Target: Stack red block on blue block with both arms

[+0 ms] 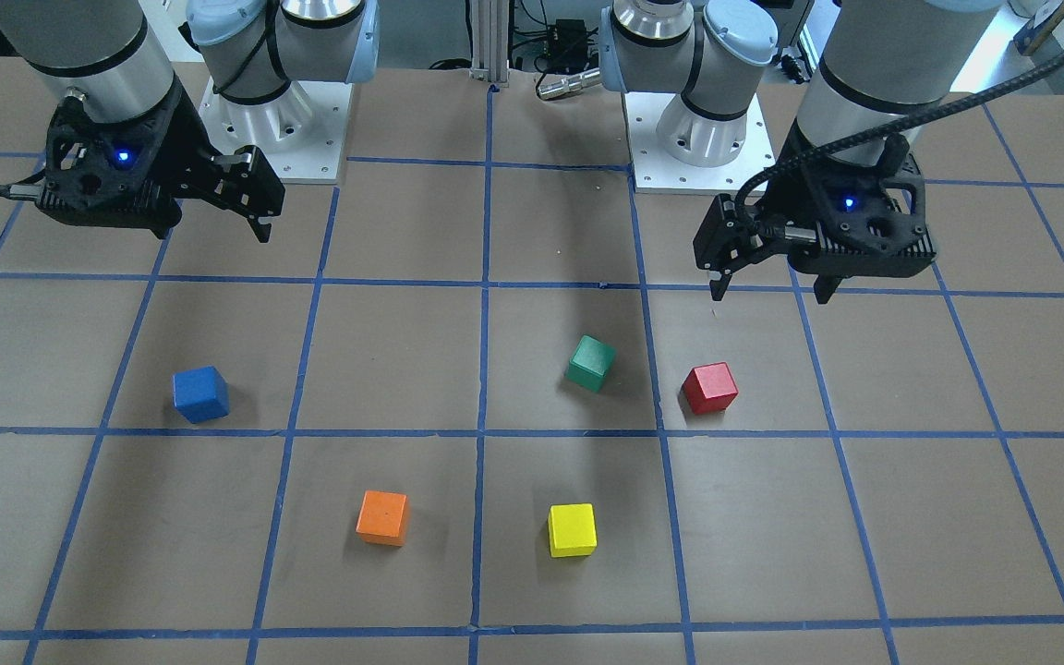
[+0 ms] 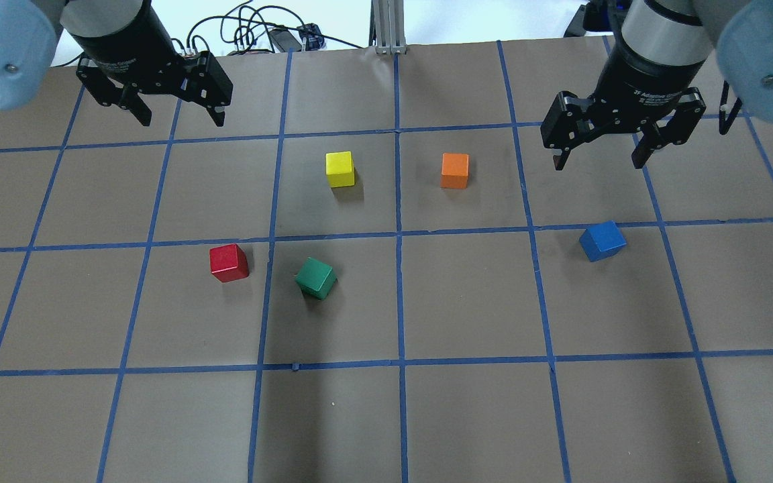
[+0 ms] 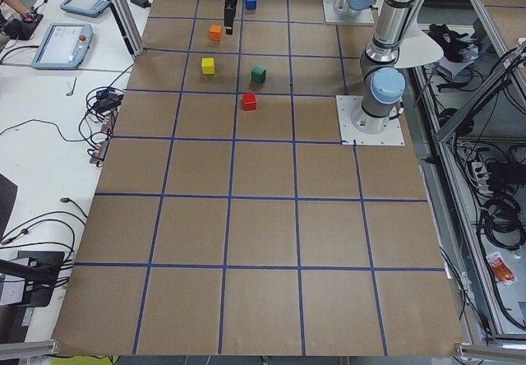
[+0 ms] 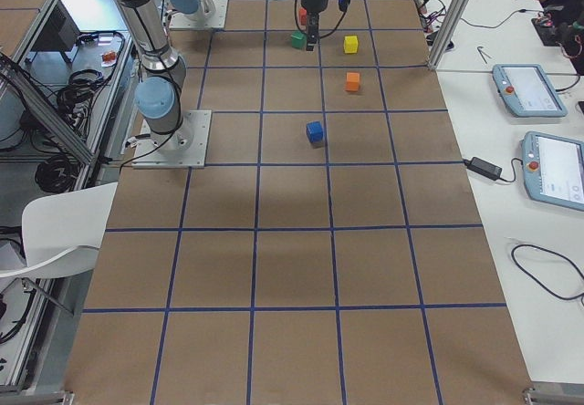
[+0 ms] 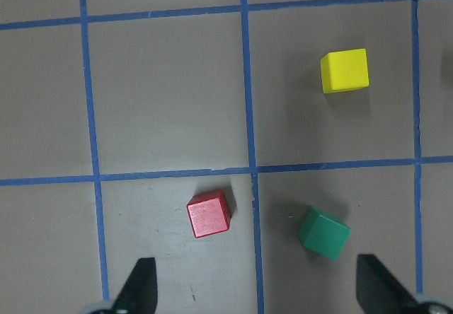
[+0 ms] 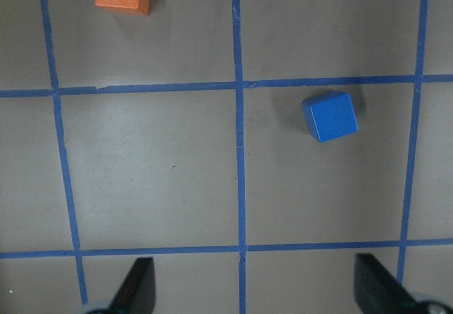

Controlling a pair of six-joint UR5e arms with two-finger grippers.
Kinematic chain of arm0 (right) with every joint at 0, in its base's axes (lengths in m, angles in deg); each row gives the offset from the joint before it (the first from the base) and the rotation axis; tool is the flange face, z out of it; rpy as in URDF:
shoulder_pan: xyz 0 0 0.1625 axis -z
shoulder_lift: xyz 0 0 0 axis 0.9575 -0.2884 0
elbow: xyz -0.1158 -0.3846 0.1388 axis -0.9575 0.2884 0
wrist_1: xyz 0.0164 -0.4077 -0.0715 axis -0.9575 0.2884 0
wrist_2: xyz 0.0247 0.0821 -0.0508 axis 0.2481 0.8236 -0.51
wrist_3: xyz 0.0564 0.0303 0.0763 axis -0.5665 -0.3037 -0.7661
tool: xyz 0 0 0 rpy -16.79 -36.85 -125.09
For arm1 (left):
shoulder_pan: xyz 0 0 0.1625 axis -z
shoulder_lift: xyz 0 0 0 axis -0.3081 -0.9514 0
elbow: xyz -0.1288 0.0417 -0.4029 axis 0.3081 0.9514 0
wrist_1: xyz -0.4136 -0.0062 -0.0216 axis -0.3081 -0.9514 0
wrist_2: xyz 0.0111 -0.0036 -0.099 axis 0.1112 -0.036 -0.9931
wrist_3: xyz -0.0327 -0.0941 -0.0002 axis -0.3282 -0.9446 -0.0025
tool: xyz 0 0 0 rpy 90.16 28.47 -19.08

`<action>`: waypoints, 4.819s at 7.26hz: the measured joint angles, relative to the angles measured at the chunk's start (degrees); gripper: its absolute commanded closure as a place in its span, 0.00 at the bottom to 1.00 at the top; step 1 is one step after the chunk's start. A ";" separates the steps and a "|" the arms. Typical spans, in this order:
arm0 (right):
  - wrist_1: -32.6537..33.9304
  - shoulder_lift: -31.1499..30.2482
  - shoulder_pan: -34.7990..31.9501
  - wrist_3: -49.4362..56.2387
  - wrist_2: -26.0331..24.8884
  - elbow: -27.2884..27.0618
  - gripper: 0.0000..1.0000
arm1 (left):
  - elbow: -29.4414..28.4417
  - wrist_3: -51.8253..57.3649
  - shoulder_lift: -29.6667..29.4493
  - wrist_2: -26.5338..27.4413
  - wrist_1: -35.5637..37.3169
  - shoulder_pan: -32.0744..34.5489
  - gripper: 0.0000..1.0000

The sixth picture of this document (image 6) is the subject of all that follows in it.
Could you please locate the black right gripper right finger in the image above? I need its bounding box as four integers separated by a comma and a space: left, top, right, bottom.
354, 253, 421, 314

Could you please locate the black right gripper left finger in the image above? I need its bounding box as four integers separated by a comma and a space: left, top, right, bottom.
108, 257, 156, 314

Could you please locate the blue wooden block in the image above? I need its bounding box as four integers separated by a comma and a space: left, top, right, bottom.
301, 91, 359, 143

